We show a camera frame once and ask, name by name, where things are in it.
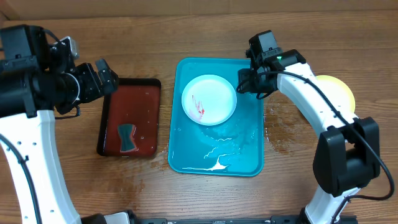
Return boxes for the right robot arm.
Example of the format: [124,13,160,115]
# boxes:
[237,47,381,223]

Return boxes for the dark green sponge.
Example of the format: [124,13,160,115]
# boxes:
[118,124,137,152]

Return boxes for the yellow-green plate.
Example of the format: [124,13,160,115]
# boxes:
[316,75,356,113]

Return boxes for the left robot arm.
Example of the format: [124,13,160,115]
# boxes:
[1,25,119,223]

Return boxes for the black tray with red liquid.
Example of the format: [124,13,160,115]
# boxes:
[96,78,161,157]

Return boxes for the teal plastic tray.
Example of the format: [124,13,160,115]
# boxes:
[168,57,264,177]

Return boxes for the light blue plate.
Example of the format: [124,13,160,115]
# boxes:
[181,74,237,126]

